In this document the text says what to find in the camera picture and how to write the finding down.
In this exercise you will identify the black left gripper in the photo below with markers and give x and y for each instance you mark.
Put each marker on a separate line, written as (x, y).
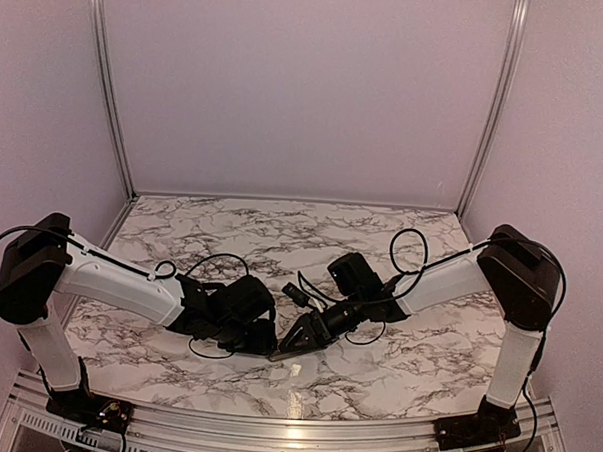
(263, 344)

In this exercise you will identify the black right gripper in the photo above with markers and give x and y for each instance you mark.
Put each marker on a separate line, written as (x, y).
(316, 329)

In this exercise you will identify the white remote control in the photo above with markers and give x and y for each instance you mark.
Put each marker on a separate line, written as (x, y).
(279, 355)

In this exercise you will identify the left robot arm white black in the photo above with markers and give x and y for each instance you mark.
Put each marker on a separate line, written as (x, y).
(48, 258)

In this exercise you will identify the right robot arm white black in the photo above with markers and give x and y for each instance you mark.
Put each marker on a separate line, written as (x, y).
(526, 278)

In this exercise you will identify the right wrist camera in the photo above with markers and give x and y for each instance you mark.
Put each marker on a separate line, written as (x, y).
(298, 296)

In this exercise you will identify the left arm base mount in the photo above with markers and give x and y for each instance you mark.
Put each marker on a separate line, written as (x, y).
(104, 413)

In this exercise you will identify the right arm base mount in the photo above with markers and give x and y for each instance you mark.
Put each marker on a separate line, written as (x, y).
(468, 431)

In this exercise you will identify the front aluminium rail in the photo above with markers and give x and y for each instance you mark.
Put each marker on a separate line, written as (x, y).
(25, 426)

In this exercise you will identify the left aluminium frame post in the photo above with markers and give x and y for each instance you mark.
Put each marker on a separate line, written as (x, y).
(99, 25)

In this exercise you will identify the aluminium frame post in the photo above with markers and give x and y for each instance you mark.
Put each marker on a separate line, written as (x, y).
(503, 87)
(99, 25)

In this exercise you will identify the right aluminium frame post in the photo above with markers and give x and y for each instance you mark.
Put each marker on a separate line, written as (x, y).
(503, 87)

